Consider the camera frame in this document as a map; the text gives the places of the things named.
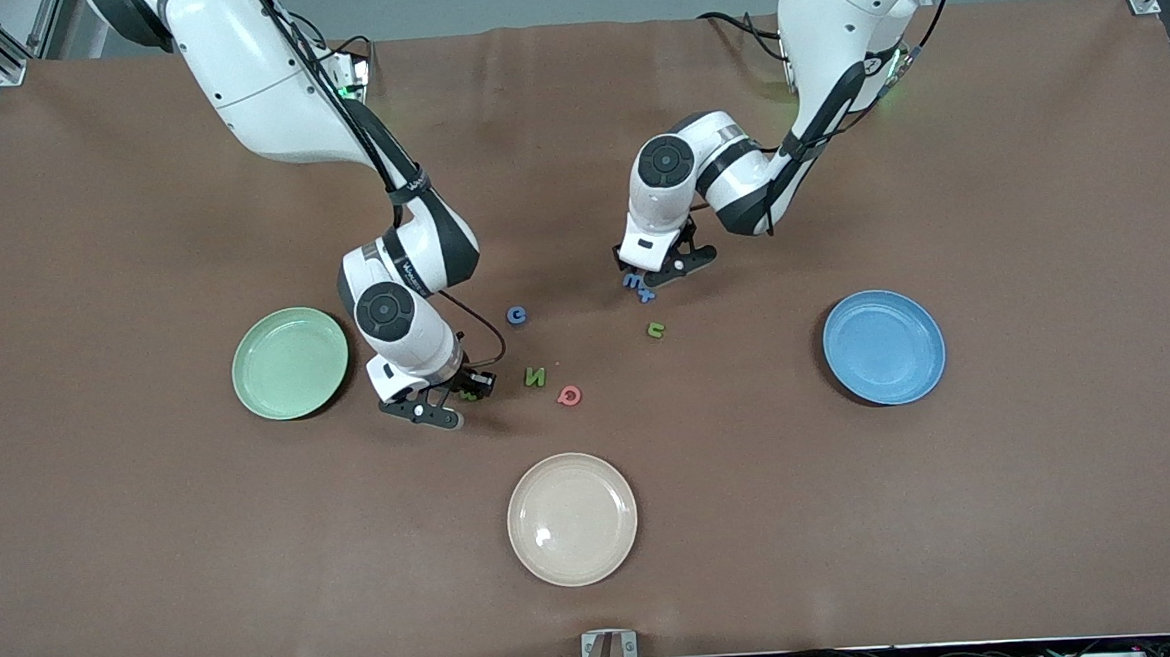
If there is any right arm base connector plate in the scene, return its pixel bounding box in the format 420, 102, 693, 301
335, 47, 375, 104

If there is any green plate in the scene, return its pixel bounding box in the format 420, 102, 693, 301
229, 304, 353, 424

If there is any beige plate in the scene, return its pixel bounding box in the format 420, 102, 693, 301
504, 449, 642, 591

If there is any brown table mat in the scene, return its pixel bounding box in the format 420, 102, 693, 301
0, 0, 1170, 657

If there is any blue plate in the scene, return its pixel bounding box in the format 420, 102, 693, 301
821, 287, 949, 410

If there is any black left arm base cable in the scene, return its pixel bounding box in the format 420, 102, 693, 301
697, 8, 787, 68

